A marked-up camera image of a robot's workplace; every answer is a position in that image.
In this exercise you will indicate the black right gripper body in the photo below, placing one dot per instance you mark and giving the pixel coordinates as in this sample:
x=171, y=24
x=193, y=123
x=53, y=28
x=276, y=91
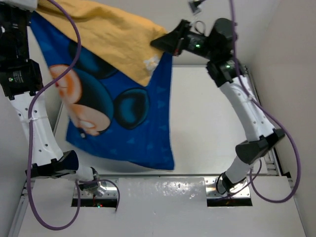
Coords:
x=192, y=41

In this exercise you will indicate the white front cover board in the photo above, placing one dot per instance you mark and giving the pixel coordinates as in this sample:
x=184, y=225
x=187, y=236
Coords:
x=156, y=207

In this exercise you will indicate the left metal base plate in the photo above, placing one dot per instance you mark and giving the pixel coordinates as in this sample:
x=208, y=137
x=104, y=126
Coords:
x=100, y=190

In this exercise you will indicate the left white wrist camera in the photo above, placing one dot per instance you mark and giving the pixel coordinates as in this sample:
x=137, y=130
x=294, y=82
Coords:
x=30, y=5

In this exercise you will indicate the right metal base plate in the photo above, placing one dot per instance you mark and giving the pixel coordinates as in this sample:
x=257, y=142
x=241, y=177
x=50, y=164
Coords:
x=215, y=189

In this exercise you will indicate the metal base plate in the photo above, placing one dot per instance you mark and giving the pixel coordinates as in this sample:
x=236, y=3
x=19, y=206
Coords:
x=100, y=190
x=215, y=189

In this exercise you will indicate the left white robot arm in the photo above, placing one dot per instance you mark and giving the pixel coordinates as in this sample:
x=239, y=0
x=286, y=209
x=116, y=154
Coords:
x=21, y=81

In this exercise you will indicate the yellow blue printed pillowcase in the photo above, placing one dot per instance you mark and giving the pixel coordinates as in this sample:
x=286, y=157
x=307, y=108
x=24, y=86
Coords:
x=114, y=85

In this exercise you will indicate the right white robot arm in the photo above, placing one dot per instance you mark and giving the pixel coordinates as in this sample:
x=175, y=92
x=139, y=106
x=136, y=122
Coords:
x=229, y=77

